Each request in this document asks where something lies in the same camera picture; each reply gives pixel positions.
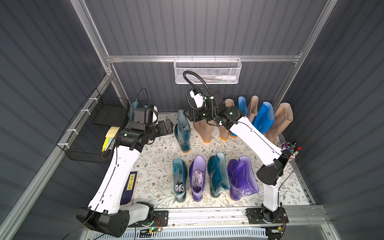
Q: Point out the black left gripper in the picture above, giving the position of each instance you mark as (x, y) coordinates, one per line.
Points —
(168, 127)

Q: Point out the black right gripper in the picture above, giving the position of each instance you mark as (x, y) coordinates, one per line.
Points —
(193, 114)

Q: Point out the beige rain boot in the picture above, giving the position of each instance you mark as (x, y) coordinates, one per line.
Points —
(224, 132)
(252, 106)
(283, 117)
(204, 129)

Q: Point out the teal rain boot back row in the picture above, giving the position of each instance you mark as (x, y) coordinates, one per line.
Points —
(183, 132)

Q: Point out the teal rain boot carried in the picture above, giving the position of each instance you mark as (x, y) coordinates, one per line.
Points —
(134, 105)

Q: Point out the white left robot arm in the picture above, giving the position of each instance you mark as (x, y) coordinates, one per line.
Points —
(103, 213)

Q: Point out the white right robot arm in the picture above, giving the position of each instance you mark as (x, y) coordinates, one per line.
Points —
(273, 158)

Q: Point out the blue rain boot left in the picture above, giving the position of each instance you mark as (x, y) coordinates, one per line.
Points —
(242, 110)

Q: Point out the blue rain boot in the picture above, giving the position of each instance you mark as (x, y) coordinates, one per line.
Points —
(265, 118)
(242, 110)

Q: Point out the teal rain boot front left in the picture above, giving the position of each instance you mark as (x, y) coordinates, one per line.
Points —
(180, 179)

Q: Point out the purple rain boot front left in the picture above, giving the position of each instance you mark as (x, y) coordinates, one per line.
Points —
(198, 177)

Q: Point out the purple rain boot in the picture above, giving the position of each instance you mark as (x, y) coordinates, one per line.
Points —
(198, 177)
(242, 179)

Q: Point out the blue rain boot right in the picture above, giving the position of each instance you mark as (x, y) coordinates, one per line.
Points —
(265, 118)

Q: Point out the teal rain boot front right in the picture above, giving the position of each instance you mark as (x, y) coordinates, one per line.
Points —
(218, 174)

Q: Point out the purple rain boot front right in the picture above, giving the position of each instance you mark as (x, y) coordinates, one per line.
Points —
(242, 179)

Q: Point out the white tube in basket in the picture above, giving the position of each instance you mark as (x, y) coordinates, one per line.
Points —
(226, 78)

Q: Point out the yellow sticky notes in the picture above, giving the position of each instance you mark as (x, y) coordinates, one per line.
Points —
(110, 135)

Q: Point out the white vent grille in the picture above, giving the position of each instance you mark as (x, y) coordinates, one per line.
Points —
(197, 234)

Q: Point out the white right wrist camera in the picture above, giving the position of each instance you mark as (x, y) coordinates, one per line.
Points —
(197, 98)

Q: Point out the white wire wall basket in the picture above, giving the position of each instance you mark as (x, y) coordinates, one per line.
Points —
(207, 69)

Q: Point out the black wire side basket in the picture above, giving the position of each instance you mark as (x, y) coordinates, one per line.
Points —
(84, 136)

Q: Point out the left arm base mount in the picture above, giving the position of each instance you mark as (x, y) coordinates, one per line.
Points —
(156, 219)

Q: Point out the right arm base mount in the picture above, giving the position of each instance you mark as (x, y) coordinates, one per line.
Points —
(262, 215)

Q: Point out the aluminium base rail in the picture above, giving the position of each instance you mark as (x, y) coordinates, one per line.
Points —
(237, 216)

